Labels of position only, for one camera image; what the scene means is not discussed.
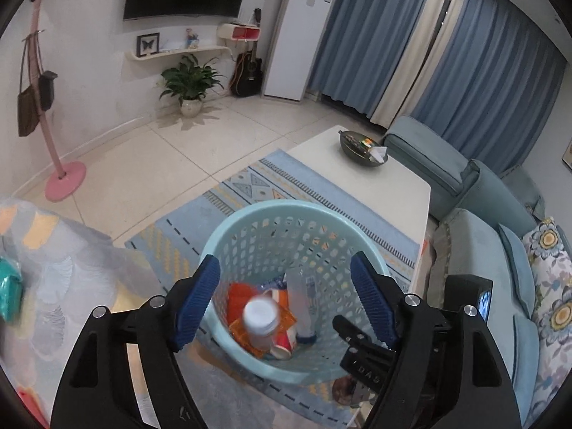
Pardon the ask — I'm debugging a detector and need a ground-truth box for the light blue sofa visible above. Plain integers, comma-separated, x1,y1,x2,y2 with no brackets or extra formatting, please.
383,115,572,429

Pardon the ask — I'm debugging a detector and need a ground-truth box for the clear plastic bottle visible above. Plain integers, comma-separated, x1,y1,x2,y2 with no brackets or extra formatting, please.
286,268,319,344

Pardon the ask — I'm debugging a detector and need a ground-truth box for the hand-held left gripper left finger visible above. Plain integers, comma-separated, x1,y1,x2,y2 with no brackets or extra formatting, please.
50,254,222,429

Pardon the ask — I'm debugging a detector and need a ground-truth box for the orange foil snack wrapper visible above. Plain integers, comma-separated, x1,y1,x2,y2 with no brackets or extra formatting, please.
227,282,296,358

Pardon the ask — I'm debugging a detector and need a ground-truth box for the pink packet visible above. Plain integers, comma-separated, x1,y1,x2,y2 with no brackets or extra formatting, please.
18,386,50,429

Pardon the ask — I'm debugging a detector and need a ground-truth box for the curved white wall shelf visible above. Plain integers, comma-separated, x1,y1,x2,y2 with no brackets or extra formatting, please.
125,45,231,64

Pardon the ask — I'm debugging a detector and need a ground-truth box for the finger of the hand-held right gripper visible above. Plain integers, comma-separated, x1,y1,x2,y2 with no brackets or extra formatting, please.
333,315,398,388

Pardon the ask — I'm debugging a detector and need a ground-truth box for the pink coat rack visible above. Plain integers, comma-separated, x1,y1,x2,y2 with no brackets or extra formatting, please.
22,0,88,203

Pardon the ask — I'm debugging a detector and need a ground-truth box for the floral cushion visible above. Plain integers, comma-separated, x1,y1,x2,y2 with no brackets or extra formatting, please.
521,217,572,413

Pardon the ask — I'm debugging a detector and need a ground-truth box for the brown hanging bag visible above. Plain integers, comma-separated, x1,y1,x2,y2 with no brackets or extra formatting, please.
17,36,44,138

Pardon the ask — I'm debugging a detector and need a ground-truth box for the teal packet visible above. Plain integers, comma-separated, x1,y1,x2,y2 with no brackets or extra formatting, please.
0,257,24,323

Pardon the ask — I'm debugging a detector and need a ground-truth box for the potted green plant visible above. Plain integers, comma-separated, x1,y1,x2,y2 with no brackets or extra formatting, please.
158,53,227,117

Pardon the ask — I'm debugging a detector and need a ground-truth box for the patterned tablecloth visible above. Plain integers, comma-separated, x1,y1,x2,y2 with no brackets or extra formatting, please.
0,196,278,429

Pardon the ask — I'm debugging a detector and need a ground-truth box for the white coffee table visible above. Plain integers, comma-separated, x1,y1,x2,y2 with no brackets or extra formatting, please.
286,126,432,252

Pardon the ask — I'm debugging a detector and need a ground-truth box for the dark green bowl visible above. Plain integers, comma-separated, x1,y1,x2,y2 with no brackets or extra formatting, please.
338,129,389,167

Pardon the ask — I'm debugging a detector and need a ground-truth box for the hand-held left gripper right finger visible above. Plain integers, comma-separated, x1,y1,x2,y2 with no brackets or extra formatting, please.
350,251,521,429

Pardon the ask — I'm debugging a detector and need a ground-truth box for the red and white tissue box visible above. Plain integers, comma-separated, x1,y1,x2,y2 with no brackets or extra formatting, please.
217,22,262,42

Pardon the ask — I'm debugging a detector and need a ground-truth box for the black hanging bag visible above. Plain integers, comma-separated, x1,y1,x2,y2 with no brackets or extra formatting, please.
38,70,59,112

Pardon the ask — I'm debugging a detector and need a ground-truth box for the light blue plastic basket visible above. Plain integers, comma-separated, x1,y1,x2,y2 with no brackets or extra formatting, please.
199,200,419,385

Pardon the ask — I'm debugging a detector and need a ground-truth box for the blue cushion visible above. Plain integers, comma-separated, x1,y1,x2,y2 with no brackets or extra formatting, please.
498,223,537,319

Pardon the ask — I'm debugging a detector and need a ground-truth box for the framed butterfly picture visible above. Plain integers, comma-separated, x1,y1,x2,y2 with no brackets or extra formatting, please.
137,32,161,55

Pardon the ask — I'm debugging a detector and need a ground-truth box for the blue patterned rug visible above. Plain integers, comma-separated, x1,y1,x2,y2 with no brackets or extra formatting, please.
125,147,423,428

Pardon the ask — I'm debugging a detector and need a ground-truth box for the pink bottle with white cap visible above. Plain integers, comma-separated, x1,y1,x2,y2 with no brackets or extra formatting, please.
242,299,282,352

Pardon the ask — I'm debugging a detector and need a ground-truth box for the white refrigerator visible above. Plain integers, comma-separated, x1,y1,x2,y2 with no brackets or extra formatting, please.
261,0,344,102

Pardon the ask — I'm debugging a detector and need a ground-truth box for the black acoustic guitar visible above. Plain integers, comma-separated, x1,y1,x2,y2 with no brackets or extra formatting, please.
231,47,264,97

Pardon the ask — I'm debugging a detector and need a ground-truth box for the cream curtain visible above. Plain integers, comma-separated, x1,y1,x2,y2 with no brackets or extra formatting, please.
370,0,475,129

